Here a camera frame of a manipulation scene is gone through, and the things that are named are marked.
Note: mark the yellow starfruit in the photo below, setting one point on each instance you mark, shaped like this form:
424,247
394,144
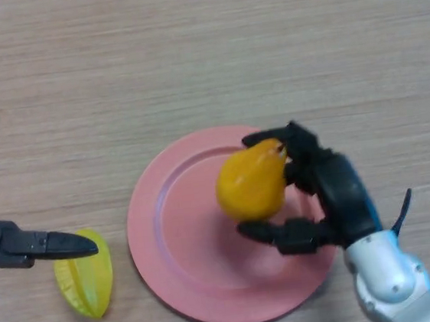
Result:
87,286

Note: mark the yellow pear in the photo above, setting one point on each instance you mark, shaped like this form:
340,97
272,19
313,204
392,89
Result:
248,184

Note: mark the pink round plate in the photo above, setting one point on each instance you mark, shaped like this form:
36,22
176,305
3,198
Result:
196,270

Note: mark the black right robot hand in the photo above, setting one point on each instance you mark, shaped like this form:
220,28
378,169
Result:
344,197

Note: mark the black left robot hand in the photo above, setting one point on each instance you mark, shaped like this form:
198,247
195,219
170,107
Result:
1,247

